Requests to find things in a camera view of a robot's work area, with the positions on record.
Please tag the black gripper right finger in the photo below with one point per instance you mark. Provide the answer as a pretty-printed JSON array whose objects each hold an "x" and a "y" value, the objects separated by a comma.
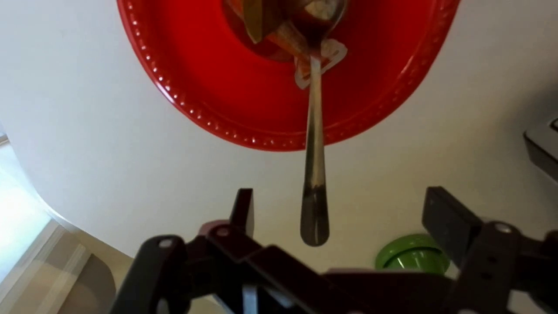
[{"x": 494, "y": 259}]

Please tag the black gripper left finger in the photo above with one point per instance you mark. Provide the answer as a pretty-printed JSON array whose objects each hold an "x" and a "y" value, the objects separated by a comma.
[{"x": 224, "y": 262}]

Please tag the red plastic bowl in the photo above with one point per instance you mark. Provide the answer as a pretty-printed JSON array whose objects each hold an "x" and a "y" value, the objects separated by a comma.
[{"x": 202, "y": 60}]

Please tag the silver spoon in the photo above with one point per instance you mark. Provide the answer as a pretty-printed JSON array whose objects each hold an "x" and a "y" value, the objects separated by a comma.
[{"x": 317, "y": 145}]

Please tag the food contents in bowl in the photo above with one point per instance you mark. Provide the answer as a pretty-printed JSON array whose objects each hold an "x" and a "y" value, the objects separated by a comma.
[{"x": 275, "y": 21}]

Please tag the green round lid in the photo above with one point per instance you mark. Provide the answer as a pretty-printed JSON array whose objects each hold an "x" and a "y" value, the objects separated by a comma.
[{"x": 416, "y": 252}]

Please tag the stainless steel microwave oven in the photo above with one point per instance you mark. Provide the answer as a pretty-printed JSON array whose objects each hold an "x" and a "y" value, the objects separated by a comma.
[{"x": 543, "y": 147}]

